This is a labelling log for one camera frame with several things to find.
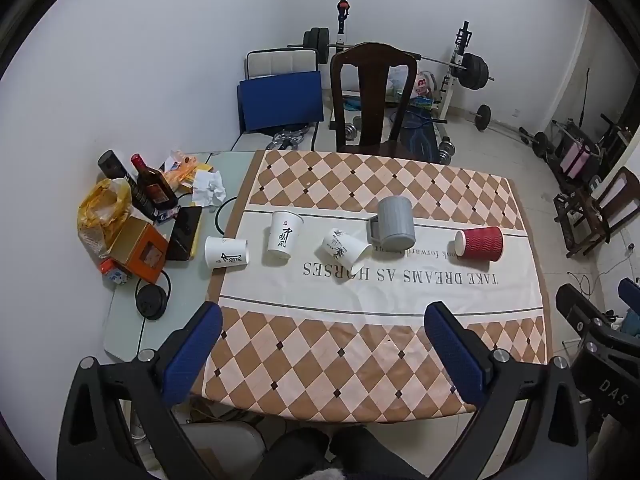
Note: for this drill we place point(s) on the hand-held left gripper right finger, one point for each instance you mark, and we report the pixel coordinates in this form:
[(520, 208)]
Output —
[(456, 355)]

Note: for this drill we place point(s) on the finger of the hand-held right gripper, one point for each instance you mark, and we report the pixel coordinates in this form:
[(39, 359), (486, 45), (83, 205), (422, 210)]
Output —
[(575, 307), (629, 291)]

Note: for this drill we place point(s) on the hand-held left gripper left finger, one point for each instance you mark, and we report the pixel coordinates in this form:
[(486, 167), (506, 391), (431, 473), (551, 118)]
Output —
[(194, 352)]

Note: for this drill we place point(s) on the white paper cup black print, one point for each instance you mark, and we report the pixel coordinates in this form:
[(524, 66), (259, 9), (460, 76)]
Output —
[(284, 235), (225, 252), (345, 246)]

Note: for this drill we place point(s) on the red ribbed paper cup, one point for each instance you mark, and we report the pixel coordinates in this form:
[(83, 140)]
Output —
[(480, 243)]

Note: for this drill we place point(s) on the grey mug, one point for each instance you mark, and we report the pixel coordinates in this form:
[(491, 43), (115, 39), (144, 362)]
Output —
[(395, 220)]

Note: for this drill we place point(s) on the round black power socket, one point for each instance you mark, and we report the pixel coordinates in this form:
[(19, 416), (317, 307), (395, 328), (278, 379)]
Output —
[(151, 301)]

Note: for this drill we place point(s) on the checkered tablecloth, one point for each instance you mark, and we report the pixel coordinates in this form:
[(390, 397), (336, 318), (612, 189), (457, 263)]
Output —
[(400, 300)]

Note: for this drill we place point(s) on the dark wooden chair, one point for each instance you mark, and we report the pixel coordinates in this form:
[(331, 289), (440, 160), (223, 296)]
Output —
[(372, 90), (582, 220)]

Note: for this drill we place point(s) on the white stool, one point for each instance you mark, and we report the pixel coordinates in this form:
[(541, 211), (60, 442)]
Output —
[(220, 445)]

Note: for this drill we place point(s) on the small blue orange box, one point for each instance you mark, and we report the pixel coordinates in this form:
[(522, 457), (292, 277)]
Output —
[(115, 274)]

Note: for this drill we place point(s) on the black phone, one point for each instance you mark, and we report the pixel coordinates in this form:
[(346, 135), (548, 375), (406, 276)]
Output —
[(182, 232)]

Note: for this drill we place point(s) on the person's right leg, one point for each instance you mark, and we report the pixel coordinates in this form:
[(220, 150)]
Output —
[(375, 455)]

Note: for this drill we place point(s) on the person's leg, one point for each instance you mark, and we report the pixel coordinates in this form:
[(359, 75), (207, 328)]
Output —
[(375, 455), (295, 455)]

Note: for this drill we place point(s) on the person's left leg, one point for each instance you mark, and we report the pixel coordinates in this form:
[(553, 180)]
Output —
[(295, 455)]

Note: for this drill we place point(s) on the crumpled white tissue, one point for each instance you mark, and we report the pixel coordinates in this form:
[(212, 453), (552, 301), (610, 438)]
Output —
[(207, 187)]

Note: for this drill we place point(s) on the dark bottle red cap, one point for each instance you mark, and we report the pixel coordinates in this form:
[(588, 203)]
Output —
[(155, 187)]

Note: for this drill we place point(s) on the yellow plastic bag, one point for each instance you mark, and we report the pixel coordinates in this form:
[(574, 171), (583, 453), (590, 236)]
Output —
[(100, 210)]

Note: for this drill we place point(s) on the orange snack packet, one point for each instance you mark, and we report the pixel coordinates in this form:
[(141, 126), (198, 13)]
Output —
[(182, 172)]

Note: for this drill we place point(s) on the chrome dumbbell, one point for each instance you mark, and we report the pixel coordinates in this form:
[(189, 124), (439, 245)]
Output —
[(352, 130), (446, 151)]

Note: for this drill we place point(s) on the black tall bottle box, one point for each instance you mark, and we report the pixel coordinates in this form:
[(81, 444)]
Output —
[(114, 166)]

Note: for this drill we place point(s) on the small barbell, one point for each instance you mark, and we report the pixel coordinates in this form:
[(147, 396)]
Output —
[(482, 117)]

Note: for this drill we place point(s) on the white weight bench rack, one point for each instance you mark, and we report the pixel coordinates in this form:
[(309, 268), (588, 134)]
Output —
[(445, 95)]

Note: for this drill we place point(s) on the barbell with black plates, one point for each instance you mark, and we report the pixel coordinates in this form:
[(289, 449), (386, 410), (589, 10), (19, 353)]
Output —
[(475, 72)]

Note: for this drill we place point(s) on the blue board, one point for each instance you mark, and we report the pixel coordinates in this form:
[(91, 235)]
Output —
[(280, 102)]

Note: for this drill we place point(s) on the white pink plastic bag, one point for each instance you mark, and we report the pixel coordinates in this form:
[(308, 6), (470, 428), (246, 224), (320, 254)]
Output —
[(424, 85)]

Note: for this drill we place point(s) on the white padded chair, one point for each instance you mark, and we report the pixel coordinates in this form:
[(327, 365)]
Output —
[(280, 62)]

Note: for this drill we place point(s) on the black exercise frame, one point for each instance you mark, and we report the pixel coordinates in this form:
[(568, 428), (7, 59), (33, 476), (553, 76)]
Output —
[(560, 140)]

